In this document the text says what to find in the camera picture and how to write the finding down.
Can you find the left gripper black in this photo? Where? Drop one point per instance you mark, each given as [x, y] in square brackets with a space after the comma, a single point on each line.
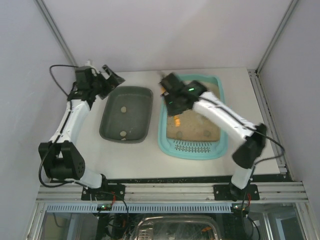
[105, 81]

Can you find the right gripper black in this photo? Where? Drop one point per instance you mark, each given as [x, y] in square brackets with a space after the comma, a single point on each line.
[172, 107]

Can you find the orange litter scoop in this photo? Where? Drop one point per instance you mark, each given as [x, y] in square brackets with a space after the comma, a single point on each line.
[177, 122]

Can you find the grey plastic bin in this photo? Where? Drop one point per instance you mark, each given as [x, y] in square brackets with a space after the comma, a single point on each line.
[135, 121]

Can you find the teal litter box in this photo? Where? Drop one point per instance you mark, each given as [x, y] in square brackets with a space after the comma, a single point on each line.
[188, 141]

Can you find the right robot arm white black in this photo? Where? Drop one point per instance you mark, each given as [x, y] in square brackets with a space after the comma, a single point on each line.
[250, 138]

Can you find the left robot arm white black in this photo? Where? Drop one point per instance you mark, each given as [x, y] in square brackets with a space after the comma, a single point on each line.
[60, 158]

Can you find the metal basket below table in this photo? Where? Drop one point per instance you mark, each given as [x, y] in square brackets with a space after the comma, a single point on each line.
[177, 227]

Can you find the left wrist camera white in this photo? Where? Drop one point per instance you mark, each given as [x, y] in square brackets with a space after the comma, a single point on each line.
[89, 63]

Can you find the aluminium right side rail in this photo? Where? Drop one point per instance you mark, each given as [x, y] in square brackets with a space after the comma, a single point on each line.
[267, 118]

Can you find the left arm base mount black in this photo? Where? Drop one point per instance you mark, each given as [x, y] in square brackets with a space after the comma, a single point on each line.
[108, 192]

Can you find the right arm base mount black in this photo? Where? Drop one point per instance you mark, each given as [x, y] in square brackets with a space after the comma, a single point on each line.
[229, 192]

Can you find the blue slotted cable duct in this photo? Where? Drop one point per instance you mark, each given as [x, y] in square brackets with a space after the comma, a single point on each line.
[140, 208]

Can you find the aluminium rail frame front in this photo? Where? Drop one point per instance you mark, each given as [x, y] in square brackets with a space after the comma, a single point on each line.
[264, 192]

